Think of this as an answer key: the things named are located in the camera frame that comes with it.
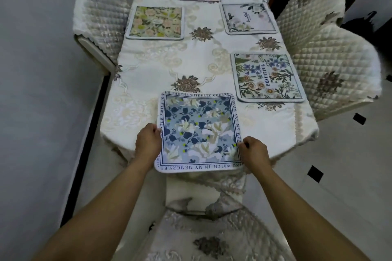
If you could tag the person's right fingers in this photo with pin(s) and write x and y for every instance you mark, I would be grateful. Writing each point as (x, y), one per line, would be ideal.
(243, 145)

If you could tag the chair with quilted cream cover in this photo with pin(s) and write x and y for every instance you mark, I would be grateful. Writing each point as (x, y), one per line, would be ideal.
(102, 16)
(220, 233)
(309, 10)
(333, 68)

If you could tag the blue floral placemat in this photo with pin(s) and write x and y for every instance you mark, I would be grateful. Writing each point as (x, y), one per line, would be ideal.
(199, 129)

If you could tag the person's left fingers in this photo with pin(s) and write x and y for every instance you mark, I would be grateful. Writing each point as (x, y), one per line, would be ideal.
(156, 134)

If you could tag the person's right forearm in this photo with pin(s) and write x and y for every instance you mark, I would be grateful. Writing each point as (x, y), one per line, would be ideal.
(303, 218)

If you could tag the person's right hand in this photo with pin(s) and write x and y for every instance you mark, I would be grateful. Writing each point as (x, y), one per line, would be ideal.
(256, 155)

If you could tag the wildflower print placemat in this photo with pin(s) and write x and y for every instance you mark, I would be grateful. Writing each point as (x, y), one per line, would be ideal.
(265, 77)

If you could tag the person's left forearm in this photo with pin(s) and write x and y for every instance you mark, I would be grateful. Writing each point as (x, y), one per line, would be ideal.
(101, 212)

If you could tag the person's left hand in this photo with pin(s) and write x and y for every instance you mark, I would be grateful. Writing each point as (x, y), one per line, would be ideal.
(147, 143)

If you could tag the white floral placemat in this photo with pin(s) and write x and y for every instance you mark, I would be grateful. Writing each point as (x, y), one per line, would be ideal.
(248, 19)

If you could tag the cream embroidered tablecloth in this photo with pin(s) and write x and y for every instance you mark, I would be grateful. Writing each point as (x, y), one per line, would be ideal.
(153, 65)

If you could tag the yellow green floral placemat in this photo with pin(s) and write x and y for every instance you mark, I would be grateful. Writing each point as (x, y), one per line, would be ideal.
(156, 22)

